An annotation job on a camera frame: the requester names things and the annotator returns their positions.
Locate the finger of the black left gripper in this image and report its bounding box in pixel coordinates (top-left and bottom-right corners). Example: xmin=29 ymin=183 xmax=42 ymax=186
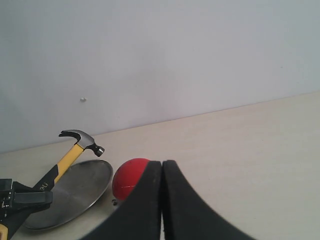
xmin=13 ymin=191 xmax=53 ymax=209

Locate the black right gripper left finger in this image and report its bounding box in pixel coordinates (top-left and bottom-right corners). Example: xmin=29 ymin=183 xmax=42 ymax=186
xmin=82 ymin=161 xmax=162 ymax=240

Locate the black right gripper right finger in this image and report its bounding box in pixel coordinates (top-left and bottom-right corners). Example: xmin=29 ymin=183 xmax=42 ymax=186
xmin=161 ymin=160 xmax=253 ymax=240

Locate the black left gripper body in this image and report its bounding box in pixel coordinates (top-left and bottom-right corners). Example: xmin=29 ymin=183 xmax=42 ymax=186
xmin=0 ymin=178 xmax=15 ymax=224

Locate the yellow black claw hammer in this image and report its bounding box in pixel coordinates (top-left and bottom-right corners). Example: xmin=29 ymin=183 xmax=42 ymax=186
xmin=0 ymin=129 xmax=105 ymax=240

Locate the red dome push button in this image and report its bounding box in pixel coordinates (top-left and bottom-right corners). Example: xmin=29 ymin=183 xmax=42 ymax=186
xmin=112 ymin=158 xmax=150 ymax=202

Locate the round stainless steel plate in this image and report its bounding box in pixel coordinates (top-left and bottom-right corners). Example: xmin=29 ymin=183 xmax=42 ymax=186
xmin=23 ymin=159 xmax=113 ymax=231

